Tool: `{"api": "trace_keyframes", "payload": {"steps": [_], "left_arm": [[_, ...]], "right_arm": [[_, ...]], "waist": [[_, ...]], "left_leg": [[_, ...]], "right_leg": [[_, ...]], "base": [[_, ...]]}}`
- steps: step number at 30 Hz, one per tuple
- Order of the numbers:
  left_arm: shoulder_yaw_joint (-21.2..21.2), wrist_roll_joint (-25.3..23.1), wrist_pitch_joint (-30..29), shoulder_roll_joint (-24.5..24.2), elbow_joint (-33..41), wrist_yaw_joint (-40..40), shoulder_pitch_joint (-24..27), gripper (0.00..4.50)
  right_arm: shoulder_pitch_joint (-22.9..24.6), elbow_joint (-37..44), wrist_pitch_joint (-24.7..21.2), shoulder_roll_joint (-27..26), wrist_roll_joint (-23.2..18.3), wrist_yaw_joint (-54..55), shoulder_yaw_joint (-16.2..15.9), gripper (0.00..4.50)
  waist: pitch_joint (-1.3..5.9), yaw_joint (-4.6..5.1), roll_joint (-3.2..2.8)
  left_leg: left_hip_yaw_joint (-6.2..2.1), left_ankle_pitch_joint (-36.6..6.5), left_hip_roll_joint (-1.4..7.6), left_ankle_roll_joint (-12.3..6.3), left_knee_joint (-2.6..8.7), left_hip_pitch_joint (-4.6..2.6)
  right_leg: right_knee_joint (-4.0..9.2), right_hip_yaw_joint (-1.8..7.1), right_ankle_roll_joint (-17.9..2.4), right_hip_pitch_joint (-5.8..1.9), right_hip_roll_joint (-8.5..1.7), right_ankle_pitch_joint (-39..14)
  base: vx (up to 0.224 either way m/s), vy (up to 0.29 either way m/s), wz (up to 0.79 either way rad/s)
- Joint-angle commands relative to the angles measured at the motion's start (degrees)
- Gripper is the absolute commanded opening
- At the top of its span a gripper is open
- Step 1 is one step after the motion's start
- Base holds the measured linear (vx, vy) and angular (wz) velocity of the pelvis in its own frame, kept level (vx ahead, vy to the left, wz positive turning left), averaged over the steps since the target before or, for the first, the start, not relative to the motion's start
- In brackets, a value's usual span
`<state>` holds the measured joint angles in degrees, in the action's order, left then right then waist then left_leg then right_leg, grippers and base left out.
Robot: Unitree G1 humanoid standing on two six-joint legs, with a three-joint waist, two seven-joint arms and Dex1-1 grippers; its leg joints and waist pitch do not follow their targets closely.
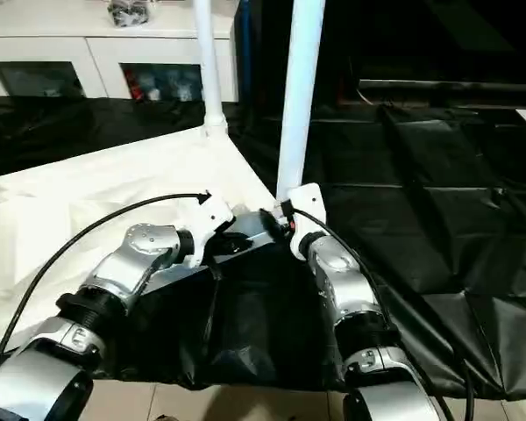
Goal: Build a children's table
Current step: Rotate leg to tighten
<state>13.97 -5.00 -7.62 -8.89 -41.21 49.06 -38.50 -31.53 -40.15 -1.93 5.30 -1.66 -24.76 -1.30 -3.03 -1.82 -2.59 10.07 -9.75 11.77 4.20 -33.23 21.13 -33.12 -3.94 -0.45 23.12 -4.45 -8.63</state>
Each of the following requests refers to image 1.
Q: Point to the white plastic table leg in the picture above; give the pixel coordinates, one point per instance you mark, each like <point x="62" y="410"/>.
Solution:
<point x="210" y="66"/>
<point x="300" y="109"/>

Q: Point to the white plastic table top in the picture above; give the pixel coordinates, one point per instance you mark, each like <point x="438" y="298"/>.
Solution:
<point x="92" y="184"/>

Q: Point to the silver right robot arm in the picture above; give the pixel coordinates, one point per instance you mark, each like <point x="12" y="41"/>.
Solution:
<point x="346" y="280"/>

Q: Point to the black mat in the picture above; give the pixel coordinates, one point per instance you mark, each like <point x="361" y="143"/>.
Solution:
<point x="421" y="197"/>

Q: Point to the printed box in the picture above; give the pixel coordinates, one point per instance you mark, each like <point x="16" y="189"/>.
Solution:
<point x="184" y="90"/>

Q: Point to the white jar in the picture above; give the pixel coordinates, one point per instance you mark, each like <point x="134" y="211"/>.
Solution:
<point x="153" y="93"/>

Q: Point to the red package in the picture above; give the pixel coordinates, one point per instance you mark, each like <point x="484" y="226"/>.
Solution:
<point x="137" y="87"/>

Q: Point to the black flat monitor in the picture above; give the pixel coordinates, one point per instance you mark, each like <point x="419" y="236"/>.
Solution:
<point x="456" y="86"/>

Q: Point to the black backdrop cloth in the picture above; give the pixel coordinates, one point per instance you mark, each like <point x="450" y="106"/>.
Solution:
<point x="421" y="39"/>

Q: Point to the white glass-door cabinet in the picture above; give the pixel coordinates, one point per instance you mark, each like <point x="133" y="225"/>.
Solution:
<point x="92" y="44"/>

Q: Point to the black object pile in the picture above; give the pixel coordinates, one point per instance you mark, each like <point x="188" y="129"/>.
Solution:
<point x="128" y="12"/>

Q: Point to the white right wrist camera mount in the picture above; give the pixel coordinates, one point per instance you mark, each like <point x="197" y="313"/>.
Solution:
<point x="307" y="206"/>

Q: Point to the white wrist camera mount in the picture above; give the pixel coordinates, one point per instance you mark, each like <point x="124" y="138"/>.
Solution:
<point x="307" y="206"/>
<point x="210" y="219"/>

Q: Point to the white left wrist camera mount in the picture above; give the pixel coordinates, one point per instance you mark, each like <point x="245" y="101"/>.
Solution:
<point x="210" y="219"/>

